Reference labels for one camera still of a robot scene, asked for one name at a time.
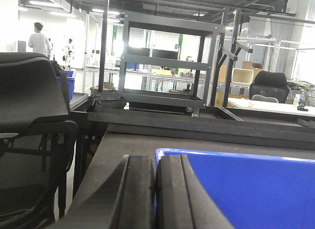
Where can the black bag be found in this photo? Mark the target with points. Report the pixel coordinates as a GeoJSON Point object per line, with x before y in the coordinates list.
{"type": "Point", "coordinates": [100, 101]}

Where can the blue plastic bin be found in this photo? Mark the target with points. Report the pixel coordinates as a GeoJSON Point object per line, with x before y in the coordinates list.
{"type": "Point", "coordinates": [256, 191]}

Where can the distant blue bin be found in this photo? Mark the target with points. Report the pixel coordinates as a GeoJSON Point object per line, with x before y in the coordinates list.
{"type": "Point", "coordinates": [67, 79]}

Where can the black chair at far table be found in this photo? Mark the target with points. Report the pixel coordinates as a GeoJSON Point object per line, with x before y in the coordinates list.
{"type": "Point", "coordinates": [270, 84]}

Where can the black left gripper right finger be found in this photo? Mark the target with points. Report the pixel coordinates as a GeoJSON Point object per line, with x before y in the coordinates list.
{"type": "Point", "coordinates": [182, 202]}

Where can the white far table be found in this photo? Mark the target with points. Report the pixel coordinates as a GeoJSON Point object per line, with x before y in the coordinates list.
{"type": "Point", "coordinates": [247, 104]}

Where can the black conveyor side frame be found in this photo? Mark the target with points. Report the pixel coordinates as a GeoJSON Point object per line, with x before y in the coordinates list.
{"type": "Point", "coordinates": [210, 129]}

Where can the black metal shelf cart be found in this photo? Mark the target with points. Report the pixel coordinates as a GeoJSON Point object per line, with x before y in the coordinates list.
{"type": "Point", "coordinates": [207, 32]}

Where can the black office chair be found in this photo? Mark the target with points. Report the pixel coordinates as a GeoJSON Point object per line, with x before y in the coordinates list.
{"type": "Point", "coordinates": [36, 141]}

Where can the person in white shirt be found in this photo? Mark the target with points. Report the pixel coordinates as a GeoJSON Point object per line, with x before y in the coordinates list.
{"type": "Point", "coordinates": [39, 42]}

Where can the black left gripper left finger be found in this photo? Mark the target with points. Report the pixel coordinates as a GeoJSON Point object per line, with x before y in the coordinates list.
{"type": "Point", "coordinates": [126, 200]}

